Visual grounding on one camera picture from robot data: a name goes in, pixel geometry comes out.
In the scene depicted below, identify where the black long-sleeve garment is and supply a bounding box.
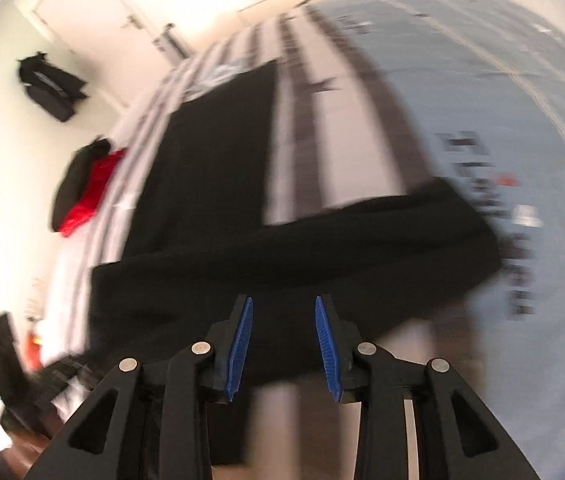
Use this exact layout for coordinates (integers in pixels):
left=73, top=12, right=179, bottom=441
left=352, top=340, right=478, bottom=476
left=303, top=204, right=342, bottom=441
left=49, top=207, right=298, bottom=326
left=85, top=59, right=504, bottom=466

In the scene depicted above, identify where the black hanging jacket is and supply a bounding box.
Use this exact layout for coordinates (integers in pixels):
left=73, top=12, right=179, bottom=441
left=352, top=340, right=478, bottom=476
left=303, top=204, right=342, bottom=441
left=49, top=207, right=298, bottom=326
left=16, top=51, right=89, bottom=124

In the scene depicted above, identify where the white room door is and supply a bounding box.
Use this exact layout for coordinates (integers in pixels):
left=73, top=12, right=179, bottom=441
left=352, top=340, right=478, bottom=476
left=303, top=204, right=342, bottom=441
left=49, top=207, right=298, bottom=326
left=27, top=0, right=176, bottom=107

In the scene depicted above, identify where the bed with striped star sheet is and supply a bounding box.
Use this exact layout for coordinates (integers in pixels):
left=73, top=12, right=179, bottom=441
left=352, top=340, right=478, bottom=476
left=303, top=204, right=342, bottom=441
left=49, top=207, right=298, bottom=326
left=32, top=0, right=565, bottom=480

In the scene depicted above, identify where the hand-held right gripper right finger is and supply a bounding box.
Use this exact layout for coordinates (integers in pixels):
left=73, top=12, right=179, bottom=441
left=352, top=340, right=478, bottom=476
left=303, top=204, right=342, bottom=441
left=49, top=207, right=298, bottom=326
left=314, top=294, right=538, bottom=480

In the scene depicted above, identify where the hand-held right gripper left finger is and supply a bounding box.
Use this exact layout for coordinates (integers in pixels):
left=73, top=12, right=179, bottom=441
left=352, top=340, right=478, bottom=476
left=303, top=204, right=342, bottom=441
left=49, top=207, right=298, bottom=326
left=25, top=294, right=255, bottom=480

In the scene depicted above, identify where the folded red garment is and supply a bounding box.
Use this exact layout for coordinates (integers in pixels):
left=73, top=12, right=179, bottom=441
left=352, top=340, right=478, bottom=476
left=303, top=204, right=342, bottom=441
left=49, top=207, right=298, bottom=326
left=60, top=149, right=129, bottom=239

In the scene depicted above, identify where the folded black garment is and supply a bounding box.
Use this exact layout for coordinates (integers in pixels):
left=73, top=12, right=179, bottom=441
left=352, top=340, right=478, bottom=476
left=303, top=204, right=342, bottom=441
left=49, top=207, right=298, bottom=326
left=51, top=137, right=113, bottom=233

